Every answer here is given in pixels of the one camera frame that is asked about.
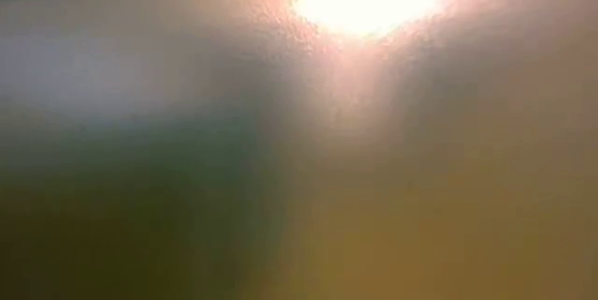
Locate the yellow translucent plastic basket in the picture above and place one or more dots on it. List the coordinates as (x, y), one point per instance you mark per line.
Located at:
(374, 174)

